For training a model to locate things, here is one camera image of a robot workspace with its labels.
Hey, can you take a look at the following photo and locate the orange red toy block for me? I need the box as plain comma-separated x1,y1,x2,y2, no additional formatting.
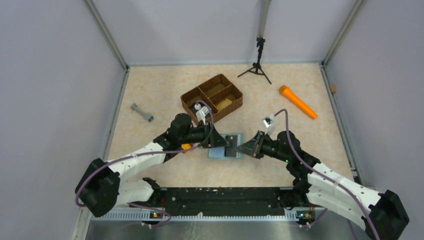
181,143,193,150

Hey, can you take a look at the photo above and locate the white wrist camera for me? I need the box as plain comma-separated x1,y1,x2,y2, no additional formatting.
194,103,210,125
262,114,276,136

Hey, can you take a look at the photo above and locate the brown wicker divided basket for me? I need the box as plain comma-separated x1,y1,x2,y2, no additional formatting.
180,73,244,124

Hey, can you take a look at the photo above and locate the aluminium frame rail front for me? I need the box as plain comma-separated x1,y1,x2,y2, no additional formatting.
79,187,382,222

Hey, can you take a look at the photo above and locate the green card holder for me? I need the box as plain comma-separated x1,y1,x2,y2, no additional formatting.
207,133,244,160

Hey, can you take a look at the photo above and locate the black camera tripod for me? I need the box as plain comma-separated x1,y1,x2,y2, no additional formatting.
237,37,272,85

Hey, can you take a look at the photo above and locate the orange flashlight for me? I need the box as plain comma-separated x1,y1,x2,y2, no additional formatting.
278,85,318,120

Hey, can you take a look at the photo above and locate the yellow card in basket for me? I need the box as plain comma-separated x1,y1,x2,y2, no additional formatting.
216,98,233,111

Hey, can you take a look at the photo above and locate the black item in basket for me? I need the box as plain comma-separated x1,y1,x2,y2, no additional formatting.
189,103,198,116

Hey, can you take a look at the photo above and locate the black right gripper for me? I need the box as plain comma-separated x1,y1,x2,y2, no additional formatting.
236,130,291,163

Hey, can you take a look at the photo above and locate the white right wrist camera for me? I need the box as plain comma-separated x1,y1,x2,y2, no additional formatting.
262,114,276,136

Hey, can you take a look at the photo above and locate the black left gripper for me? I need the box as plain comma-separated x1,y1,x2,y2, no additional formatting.
179,120,230,149

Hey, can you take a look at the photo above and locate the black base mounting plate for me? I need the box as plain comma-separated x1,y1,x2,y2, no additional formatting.
129,187,327,220

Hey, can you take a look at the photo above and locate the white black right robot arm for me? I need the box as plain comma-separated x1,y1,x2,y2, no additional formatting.
235,131,410,240

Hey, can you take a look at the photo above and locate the small wooden block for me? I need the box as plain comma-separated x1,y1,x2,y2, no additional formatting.
329,83,337,94

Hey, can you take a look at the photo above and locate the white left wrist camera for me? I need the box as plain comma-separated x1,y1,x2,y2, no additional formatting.
194,103,210,125

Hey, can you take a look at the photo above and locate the grey striped credit card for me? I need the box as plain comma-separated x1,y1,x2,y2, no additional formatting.
224,134,239,158

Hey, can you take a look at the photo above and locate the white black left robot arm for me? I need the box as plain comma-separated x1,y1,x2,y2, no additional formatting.
75,113,229,217

